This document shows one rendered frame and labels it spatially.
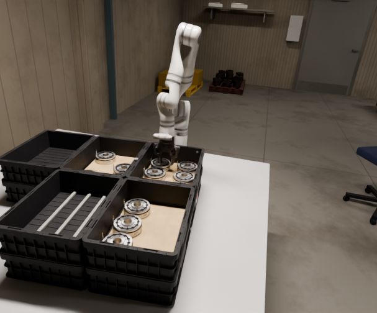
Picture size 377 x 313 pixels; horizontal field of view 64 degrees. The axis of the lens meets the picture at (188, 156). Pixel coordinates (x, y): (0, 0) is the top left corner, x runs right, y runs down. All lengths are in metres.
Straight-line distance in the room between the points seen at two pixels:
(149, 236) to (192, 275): 0.22
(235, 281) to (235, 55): 7.18
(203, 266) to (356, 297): 1.36
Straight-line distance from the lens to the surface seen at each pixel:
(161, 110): 1.44
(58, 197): 1.40
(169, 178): 1.48
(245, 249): 1.33
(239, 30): 8.00
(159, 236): 1.14
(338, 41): 8.05
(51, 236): 1.04
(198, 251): 1.28
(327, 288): 2.34
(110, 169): 1.58
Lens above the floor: 1.57
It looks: 26 degrees down
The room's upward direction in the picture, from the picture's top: 4 degrees clockwise
